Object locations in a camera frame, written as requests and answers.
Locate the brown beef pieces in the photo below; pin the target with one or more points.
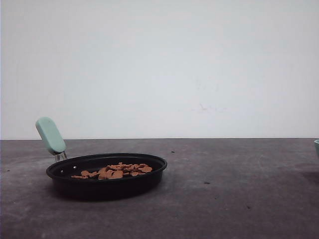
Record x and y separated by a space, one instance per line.
116 171

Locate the black frying pan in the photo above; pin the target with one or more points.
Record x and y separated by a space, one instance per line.
94 189

